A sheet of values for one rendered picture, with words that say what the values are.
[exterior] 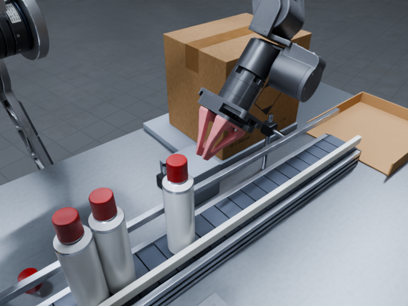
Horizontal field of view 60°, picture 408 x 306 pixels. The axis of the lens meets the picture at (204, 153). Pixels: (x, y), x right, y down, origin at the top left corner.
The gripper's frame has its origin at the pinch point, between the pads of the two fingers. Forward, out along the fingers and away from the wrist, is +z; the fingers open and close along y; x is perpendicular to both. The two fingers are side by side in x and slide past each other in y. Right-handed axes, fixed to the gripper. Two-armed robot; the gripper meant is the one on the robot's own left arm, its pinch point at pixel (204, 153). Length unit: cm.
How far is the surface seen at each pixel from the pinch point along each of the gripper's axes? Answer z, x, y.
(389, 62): -142, 324, -99
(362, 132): -24, 63, 0
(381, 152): -20, 59, 9
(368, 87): -96, 272, -84
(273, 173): -1.3, 29.9, -1.8
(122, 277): 22.8, -5.0, 2.4
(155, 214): 13.9, 0.7, -3.0
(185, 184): 5.4, -2.9, 2.3
